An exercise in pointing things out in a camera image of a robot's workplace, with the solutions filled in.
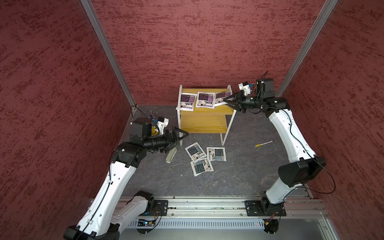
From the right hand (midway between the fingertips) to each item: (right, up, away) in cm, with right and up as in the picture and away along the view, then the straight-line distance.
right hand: (224, 103), depth 71 cm
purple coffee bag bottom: (-2, +4, +6) cm, 7 cm away
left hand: (-20, -18, -8) cm, 28 cm away
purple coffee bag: (-19, +2, +4) cm, 19 cm away
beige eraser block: (-30, -30, +18) cm, 46 cm away
